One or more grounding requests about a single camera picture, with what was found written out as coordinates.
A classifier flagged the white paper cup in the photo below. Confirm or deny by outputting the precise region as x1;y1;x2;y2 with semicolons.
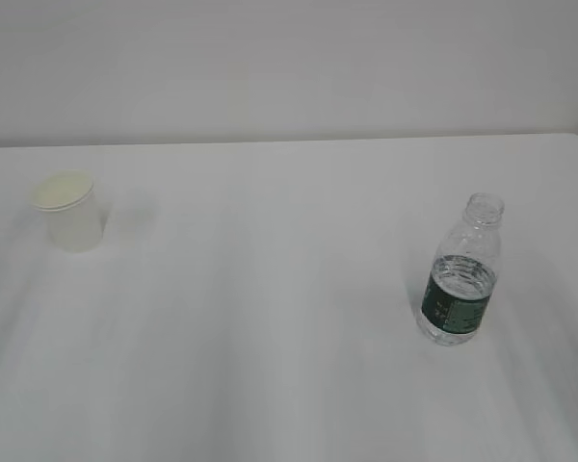
32;170;103;253

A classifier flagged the clear water bottle green label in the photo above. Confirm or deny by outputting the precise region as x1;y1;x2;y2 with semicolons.
416;192;505;347

